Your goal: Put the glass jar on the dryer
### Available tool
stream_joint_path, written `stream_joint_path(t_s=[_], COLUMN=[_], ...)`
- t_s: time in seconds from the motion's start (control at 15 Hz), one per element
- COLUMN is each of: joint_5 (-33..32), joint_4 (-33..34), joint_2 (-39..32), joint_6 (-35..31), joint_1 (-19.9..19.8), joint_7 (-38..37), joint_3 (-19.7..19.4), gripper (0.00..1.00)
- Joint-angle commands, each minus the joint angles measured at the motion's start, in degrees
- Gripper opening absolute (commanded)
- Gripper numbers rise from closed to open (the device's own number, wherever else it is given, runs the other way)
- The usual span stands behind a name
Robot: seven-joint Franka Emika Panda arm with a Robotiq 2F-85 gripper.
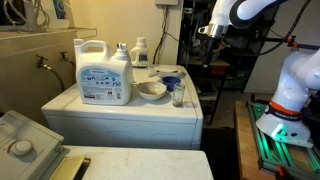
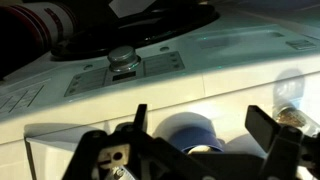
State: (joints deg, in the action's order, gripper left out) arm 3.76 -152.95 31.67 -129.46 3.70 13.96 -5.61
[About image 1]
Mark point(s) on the green lit aluminium base frame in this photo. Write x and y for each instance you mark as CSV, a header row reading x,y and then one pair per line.
x,y
270,150

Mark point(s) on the gold lint trap panel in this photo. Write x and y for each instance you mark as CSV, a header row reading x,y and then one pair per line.
x,y
68,167

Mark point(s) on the large white detergent jug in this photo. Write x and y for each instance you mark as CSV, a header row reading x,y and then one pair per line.
x,y
101,80

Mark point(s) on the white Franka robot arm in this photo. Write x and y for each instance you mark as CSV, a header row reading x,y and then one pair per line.
x,y
294,85

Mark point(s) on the orange black clamp bar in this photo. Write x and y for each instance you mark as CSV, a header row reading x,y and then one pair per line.
x,y
293,41

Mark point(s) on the blue plastic cup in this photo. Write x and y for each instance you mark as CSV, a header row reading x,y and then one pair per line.
x,y
171,83

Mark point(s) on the wooden workbench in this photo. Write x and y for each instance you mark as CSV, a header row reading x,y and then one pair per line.
x,y
245,146

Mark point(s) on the blue packet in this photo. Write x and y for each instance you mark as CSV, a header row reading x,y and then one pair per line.
x,y
60,8

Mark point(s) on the white wall junction box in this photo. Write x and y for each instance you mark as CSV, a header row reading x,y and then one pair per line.
x,y
166,2

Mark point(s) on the beige ceramic bowl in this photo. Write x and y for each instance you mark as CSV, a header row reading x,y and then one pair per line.
x,y
151,90

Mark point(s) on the small white detergent bottle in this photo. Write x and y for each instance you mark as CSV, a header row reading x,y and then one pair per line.
x,y
140,55

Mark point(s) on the white washing machine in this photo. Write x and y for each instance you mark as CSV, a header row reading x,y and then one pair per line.
x,y
133,123

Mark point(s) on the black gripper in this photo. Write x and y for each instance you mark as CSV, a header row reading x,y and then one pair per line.
x,y
213,45

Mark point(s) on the clear glass jar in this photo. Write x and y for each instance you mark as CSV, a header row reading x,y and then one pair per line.
x,y
178,96

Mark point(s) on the white round dryer knob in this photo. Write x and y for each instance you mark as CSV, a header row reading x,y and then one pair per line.
x,y
21,147

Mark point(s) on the beige wall shelf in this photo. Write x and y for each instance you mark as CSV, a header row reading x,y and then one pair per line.
x,y
43,32

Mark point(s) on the dark wall faucet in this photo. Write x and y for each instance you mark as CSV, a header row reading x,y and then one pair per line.
x,y
64,56
41,62

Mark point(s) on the black storage rack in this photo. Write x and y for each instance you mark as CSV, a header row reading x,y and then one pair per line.
x,y
243,63

